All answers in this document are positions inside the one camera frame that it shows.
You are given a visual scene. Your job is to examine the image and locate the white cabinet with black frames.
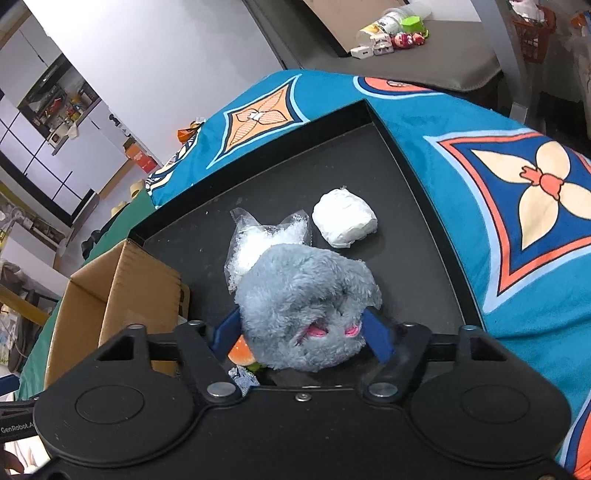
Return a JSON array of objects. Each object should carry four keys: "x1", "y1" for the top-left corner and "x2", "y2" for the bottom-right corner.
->
[{"x1": 0, "y1": 9, "x2": 100, "y2": 222}]

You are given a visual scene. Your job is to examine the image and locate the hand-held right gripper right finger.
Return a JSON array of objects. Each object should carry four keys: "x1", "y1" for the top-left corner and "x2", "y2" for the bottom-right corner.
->
[{"x1": 361, "y1": 309, "x2": 513, "y2": 403}]

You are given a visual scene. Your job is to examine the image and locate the cardboard box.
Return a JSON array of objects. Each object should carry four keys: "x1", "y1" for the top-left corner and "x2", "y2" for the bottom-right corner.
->
[{"x1": 44, "y1": 239, "x2": 191, "y2": 391}]

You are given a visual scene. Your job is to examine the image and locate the hamburger plush toy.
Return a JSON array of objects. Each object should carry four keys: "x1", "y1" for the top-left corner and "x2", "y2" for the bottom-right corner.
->
[{"x1": 228, "y1": 336, "x2": 262, "y2": 370}]

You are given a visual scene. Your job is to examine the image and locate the teal printed blanket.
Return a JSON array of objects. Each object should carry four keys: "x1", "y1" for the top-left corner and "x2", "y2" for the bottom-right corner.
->
[{"x1": 145, "y1": 69, "x2": 591, "y2": 480}]

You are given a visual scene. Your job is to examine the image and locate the orange plastic basket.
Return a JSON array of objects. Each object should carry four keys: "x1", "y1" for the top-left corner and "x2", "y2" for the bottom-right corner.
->
[{"x1": 510, "y1": 4, "x2": 557, "y2": 58}]

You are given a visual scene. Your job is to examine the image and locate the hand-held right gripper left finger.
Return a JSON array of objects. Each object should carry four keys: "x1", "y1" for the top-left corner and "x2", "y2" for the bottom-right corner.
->
[{"x1": 95, "y1": 307, "x2": 247, "y2": 403}]

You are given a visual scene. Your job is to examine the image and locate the black bag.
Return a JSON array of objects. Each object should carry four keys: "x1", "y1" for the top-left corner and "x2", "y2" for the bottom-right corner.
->
[{"x1": 81, "y1": 228, "x2": 102, "y2": 259}]

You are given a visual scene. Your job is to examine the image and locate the grey plush toy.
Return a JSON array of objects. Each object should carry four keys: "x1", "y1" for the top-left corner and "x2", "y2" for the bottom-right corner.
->
[{"x1": 235, "y1": 244, "x2": 383, "y2": 371}]

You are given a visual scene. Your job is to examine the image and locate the brown cardboard sheet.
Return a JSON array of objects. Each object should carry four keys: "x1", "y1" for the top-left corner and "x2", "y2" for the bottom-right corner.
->
[{"x1": 302, "y1": 0, "x2": 402, "y2": 56}]

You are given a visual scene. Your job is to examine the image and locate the clear plastic bag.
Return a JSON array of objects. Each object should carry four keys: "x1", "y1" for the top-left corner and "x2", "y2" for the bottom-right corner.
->
[{"x1": 224, "y1": 208, "x2": 315, "y2": 292}]

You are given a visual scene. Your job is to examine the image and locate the denim fabric toy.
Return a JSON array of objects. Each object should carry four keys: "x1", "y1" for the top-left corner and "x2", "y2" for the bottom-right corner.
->
[{"x1": 229, "y1": 367, "x2": 259, "y2": 398}]

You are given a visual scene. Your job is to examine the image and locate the clear plastic cup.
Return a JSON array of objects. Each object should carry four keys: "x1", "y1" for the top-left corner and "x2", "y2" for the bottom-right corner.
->
[{"x1": 360, "y1": 7, "x2": 416, "y2": 38}]

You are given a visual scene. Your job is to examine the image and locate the grey table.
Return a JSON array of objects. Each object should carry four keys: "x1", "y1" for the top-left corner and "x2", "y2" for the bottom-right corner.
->
[{"x1": 245, "y1": 0, "x2": 504, "y2": 93}]

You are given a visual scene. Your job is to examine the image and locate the cluttered wall shelf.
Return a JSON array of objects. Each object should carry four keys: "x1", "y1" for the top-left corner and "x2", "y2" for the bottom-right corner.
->
[{"x1": 18, "y1": 55, "x2": 100, "y2": 139}]

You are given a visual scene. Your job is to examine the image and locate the white wrapped soft bundle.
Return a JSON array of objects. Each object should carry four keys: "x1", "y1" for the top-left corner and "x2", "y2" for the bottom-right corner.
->
[{"x1": 312, "y1": 187, "x2": 378, "y2": 249}]

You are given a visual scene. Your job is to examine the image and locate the orange carton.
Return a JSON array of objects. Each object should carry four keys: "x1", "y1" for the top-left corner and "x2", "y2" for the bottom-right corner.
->
[{"x1": 131, "y1": 148, "x2": 160, "y2": 174}]

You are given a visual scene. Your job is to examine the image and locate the orange gift bag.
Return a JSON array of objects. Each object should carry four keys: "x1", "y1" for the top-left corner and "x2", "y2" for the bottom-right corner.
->
[{"x1": 178, "y1": 122, "x2": 204, "y2": 144}]

